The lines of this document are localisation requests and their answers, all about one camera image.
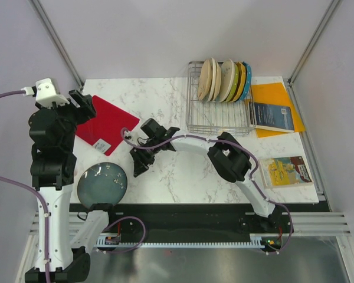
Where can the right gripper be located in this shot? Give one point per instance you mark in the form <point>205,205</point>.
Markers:
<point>141,161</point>

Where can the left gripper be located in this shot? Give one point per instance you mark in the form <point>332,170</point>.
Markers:
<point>85,111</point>

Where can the dark blue blossom plate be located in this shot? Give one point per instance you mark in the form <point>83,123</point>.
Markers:
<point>104,182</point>

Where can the beige bird plate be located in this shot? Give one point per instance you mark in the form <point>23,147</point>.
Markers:
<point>217,82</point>
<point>205,78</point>

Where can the blue and cream plate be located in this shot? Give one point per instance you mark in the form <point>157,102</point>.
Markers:
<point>213,81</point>

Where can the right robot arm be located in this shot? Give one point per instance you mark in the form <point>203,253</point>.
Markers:
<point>231,161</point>

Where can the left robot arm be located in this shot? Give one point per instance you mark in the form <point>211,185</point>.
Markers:
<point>60,258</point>

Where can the blue cream plate in rack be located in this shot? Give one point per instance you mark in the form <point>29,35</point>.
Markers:
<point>228,73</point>

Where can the green polka dot dish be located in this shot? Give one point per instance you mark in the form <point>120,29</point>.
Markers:
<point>235,82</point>

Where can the yellow fluted dish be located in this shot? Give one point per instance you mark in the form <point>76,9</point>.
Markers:
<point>240,91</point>

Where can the blue polka dot dish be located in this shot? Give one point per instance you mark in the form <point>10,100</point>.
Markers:
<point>247,82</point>

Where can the red clip file folder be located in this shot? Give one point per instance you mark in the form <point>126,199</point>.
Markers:
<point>103,131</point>

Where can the yellow illustrated book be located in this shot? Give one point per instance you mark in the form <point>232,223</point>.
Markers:
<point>284,172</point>

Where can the dark blue book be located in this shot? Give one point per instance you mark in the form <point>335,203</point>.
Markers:
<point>271,117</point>

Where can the yellow folder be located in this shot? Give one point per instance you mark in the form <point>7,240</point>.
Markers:
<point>274,93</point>

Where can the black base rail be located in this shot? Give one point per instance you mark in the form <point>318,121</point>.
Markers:
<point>143,219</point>

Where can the metal wire dish rack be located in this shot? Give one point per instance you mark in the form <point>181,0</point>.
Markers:
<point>215,117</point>

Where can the white cable duct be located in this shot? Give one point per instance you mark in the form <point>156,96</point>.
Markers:
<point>187,240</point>

